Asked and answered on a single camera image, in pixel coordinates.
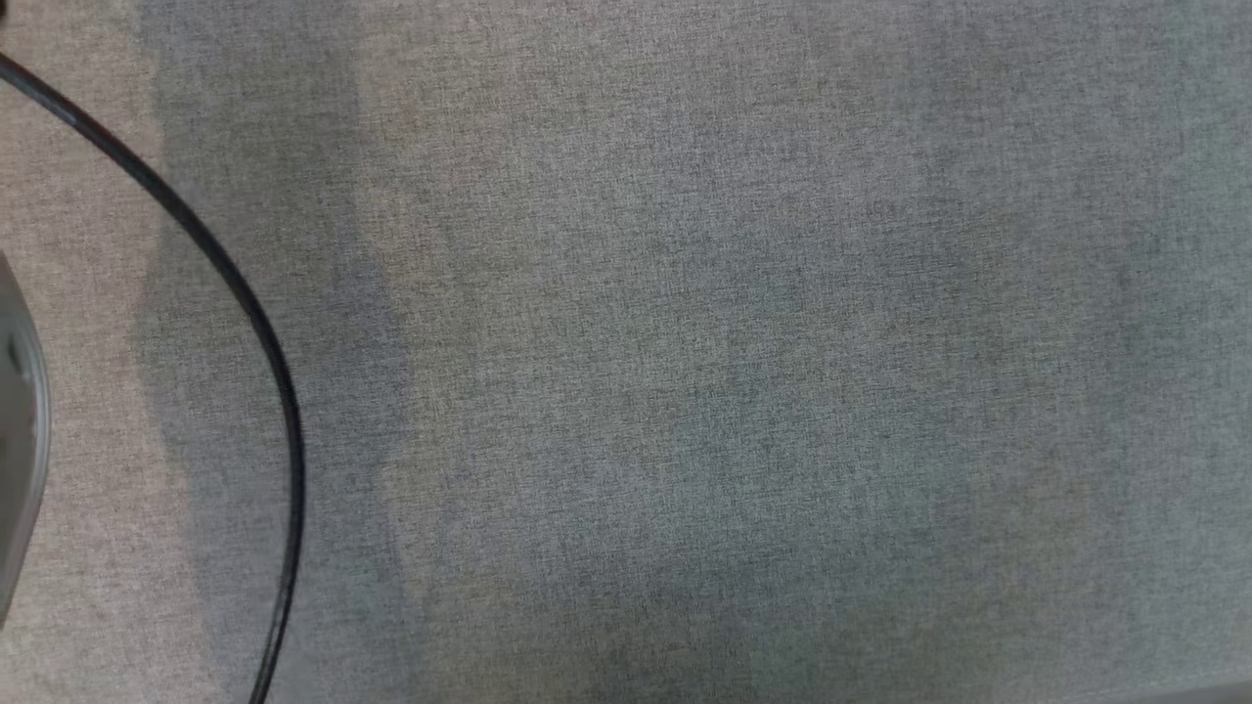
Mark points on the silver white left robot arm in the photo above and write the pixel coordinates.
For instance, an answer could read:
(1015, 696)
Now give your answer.
(20, 440)

